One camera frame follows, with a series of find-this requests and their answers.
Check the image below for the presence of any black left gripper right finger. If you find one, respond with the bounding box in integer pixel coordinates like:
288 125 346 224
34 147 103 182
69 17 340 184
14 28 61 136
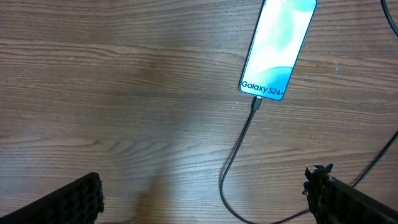
303 164 397 224

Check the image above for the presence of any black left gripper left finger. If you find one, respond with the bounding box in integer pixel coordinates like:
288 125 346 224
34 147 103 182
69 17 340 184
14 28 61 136
1 172 104 224

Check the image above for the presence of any black USB charging cable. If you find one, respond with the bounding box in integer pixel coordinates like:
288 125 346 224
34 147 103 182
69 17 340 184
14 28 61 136
219 0 398 224

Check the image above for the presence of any blue Galaxy S24+ smartphone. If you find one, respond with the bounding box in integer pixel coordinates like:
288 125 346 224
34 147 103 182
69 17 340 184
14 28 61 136
239 0 318 101

